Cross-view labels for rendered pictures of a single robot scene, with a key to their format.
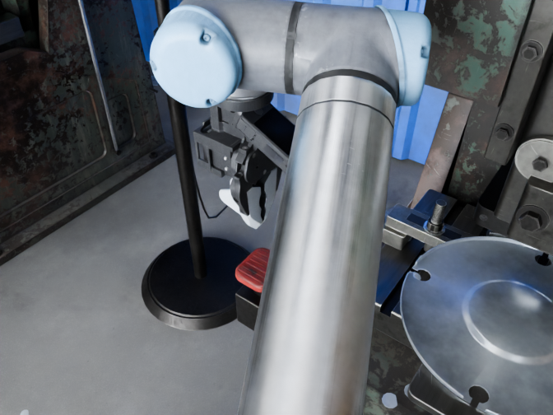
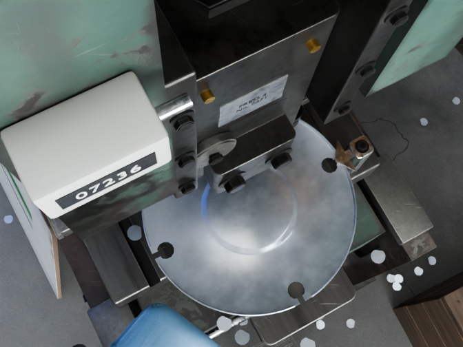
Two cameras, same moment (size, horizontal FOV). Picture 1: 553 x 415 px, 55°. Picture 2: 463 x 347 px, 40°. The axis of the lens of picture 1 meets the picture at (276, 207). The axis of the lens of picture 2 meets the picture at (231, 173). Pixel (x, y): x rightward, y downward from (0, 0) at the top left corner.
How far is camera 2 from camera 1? 49 cm
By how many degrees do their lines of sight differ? 46
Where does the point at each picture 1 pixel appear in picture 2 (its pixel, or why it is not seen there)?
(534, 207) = (231, 177)
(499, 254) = not seen: hidden behind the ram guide
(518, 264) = not seen: hidden behind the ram
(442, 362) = (258, 299)
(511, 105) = (184, 176)
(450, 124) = not seen: outside the picture
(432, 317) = (213, 275)
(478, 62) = (145, 195)
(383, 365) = (190, 306)
